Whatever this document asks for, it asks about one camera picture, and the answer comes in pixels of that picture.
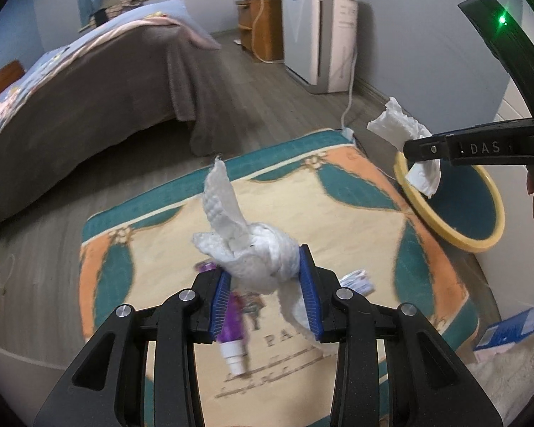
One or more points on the blue and white box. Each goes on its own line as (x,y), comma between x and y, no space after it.
(511,327)

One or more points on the wooden cabinet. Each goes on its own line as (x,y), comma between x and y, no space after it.
(265,26)

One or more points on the white and purple packet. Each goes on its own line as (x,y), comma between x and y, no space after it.
(358,282)

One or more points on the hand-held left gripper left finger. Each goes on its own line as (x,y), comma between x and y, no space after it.
(222,302)

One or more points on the yellow rimmed teal bin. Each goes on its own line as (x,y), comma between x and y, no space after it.
(463,204)

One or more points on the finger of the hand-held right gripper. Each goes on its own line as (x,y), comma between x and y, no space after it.
(425,147)

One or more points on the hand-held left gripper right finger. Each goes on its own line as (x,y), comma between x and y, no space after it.
(309,293)

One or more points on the purple tube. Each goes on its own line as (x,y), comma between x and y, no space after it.
(231,324)

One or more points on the white tissue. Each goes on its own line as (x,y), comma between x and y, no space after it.
(258,249)
(398,120)

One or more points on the wooden headboard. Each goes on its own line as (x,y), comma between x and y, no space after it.
(0,82)

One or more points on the white panelled door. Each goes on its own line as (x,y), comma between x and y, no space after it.
(507,284)

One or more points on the white fluffy cloth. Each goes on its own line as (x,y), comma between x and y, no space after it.
(516,378)

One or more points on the white air purifier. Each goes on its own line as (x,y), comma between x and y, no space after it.
(316,35)

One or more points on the brown covered bed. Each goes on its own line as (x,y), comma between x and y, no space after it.
(93,111)

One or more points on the teal and orange rug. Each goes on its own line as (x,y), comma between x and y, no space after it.
(360,231)

